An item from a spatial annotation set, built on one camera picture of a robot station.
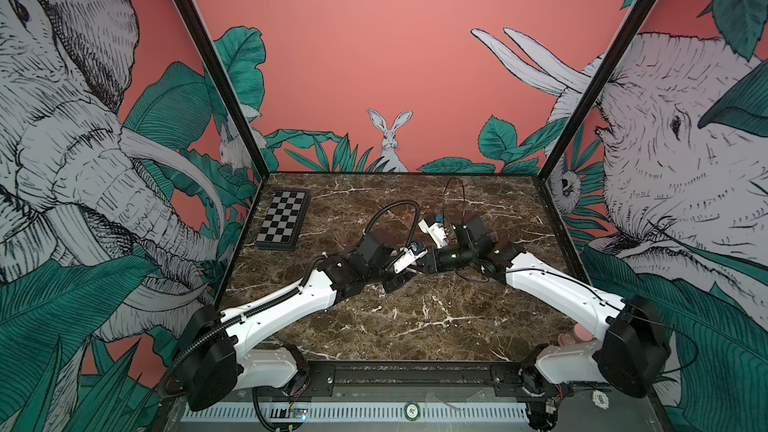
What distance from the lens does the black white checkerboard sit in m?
1.00

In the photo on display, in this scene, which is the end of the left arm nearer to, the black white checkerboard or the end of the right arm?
the end of the right arm

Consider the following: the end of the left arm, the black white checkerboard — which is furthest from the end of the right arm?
the black white checkerboard
